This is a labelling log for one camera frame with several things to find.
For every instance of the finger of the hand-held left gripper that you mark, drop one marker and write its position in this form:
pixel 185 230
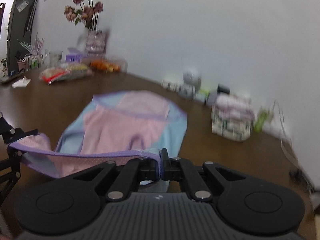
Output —
pixel 15 165
pixel 15 133

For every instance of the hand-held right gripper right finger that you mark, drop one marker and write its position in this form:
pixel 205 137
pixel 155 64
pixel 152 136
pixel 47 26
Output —
pixel 163 165

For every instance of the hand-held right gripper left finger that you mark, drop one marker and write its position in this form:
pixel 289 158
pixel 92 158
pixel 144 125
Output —
pixel 150 171

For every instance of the pastel pink blue garment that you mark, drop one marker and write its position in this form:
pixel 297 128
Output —
pixel 125 120

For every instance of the folded cream green-print clothes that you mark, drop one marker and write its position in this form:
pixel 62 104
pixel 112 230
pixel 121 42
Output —
pixel 232 130

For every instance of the folded pink floral clothes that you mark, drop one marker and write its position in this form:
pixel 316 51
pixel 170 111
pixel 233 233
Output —
pixel 233 107

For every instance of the flat white tissue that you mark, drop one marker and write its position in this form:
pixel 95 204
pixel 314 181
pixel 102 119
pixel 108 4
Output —
pixel 22 82

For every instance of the red snack packet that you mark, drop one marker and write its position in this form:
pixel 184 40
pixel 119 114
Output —
pixel 51 76

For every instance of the desk organizer with straws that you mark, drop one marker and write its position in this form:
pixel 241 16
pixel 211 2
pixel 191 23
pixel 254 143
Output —
pixel 27 63

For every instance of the white power strip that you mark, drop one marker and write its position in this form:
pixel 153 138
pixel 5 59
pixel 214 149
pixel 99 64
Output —
pixel 170 85
pixel 275 130

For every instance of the small green white boxes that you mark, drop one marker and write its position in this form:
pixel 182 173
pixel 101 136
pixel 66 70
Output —
pixel 202 95

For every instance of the grey box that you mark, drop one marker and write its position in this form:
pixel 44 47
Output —
pixel 212 98

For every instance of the clear glass cup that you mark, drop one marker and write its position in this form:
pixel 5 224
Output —
pixel 55 58

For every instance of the colourful snack packet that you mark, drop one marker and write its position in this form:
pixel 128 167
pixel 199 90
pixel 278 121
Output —
pixel 75 70

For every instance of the white robot figure speaker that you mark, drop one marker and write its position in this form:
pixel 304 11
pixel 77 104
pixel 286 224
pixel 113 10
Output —
pixel 191 78

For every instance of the purple tissue box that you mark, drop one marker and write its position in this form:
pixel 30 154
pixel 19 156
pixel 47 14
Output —
pixel 73 57

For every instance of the small black box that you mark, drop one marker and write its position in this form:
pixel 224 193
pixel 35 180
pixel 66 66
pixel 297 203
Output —
pixel 223 89

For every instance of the black refrigerator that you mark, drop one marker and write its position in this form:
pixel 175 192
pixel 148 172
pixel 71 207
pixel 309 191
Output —
pixel 17 30

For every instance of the green spray bottle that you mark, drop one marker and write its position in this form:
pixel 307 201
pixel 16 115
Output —
pixel 260 122

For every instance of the clear container with orange peels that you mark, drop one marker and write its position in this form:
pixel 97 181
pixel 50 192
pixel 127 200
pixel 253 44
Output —
pixel 105 65

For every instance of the purple knit vase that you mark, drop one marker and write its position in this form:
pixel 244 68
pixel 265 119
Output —
pixel 95 41

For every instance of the dried pink roses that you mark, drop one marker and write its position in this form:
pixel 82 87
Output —
pixel 86 10

